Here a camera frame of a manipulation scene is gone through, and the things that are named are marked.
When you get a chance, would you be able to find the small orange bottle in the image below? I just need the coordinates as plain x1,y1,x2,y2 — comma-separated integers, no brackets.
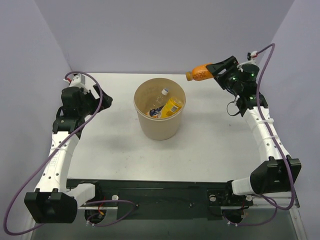
185,63,214,81

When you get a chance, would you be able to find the yellow bottle with blue cap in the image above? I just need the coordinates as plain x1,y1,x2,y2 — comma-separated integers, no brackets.
159,97,184,119

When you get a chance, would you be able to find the clear plastic bottle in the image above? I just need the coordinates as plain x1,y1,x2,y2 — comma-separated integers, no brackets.
153,88,169,108

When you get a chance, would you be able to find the tan round bin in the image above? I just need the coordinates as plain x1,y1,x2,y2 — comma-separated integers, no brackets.
133,78,186,141

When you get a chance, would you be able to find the orange bottle with blue label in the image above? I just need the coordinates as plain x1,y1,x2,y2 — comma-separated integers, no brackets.
148,106,164,118

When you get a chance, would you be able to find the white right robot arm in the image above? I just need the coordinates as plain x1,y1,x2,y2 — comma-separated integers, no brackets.
206,56,302,196

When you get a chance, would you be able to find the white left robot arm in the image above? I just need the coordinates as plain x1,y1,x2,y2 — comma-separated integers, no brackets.
24,84,113,224

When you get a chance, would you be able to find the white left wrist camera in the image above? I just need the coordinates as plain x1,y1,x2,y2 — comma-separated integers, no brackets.
63,74,86,88

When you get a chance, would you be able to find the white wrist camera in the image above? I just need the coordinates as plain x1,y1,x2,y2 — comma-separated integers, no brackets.
236,50,258,71
63,74,86,88

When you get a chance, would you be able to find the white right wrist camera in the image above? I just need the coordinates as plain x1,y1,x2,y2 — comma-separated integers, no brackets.
236,50,258,71

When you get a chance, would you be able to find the black mounting rail plate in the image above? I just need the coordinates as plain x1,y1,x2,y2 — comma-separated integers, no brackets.
66,179,253,221

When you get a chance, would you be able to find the aluminium frame rail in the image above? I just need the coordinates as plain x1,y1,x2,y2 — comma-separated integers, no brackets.
252,192,308,240

